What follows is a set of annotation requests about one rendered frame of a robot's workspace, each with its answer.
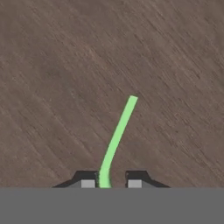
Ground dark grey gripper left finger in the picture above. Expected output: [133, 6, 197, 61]
[52, 170, 99, 189]

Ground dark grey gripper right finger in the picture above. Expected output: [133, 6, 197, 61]
[125, 170, 172, 189]

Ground green straw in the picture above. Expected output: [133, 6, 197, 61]
[98, 94, 139, 189]

